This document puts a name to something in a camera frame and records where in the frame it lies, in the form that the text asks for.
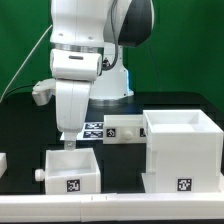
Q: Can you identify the black cable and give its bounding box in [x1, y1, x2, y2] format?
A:
[2, 83, 36, 99]

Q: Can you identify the white front drawer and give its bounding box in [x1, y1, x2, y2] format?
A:
[35, 148, 101, 195]

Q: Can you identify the white cable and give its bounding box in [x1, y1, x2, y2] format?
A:
[0, 24, 54, 103]

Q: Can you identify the white rear drawer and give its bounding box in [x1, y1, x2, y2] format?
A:
[103, 115, 146, 144]

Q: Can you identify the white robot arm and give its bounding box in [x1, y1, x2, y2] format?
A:
[50, 0, 154, 150]

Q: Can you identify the white left fence block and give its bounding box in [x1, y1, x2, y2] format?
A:
[0, 153, 7, 178]

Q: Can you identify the white drawer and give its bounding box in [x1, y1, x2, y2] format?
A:
[35, 148, 101, 195]
[103, 115, 146, 144]

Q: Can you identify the white front fence rail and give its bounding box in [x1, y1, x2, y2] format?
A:
[0, 192, 224, 223]

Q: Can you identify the white marker base plate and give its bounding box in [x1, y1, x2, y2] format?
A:
[59, 121, 105, 142]

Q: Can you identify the white drawer cabinet box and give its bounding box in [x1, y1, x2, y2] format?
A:
[142, 109, 224, 193]

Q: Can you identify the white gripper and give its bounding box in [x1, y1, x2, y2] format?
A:
[56, 80, 91, 150]

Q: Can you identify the grey braided wrist cable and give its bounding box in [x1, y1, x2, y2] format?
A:
[103, 0, 126, 69]

